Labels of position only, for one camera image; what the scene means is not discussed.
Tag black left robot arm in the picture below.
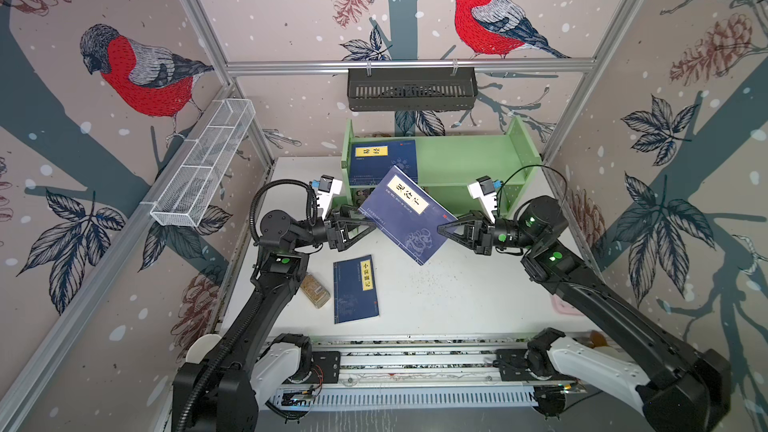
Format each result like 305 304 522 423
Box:
171 175 375 431

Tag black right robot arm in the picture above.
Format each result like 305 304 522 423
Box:
438 176 732 431

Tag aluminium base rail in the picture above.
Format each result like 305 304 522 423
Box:
251 334 601 412

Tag white cup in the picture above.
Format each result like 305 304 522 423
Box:
184 333 222 364

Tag black hanging basket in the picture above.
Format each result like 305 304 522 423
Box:
347 67 478 112

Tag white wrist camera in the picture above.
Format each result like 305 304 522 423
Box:
467 176 502 223
310 175 343 219

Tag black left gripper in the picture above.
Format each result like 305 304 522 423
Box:
291 205 374 257

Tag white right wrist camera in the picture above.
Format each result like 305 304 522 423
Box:
467 176 502 223

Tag pink phone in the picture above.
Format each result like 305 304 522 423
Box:
551 295 582 316

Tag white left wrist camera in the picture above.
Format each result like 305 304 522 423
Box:
310 175 343 219

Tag green wooden shelf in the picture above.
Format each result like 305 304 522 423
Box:
341 118 541 217

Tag colourful illustrated large book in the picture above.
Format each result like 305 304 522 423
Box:
352 187 374 206

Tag white wire mesh basket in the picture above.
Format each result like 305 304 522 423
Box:
150 98 255 227

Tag blue book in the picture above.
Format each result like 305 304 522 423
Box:
359 166 456 266
333 255 379 324
348 140 418 187

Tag spice jar brown contents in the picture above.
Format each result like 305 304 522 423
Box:
300 273 331 309

